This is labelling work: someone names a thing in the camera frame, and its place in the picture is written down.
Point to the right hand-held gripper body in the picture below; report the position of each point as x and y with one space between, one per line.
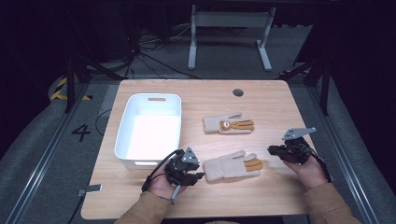
294 146

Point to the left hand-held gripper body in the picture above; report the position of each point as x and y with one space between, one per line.
180 168

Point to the beige glove with orange fingers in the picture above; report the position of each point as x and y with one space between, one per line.
230 166

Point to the white plastic bin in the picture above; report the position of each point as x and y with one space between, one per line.
149 130

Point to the beige glove with bear face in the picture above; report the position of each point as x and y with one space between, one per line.
229 123

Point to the person's left hand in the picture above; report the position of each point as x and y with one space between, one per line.
162 185

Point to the person's right hand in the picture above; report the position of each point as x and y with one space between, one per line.
308 174

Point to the black metal stand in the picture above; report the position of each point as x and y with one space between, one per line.
84 77
314 77

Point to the yellow black hazard tape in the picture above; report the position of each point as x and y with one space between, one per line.
62 91

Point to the grey clamp bracket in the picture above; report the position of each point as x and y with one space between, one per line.
90 189

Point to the grey metal table frame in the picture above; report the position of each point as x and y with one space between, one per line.
230 34

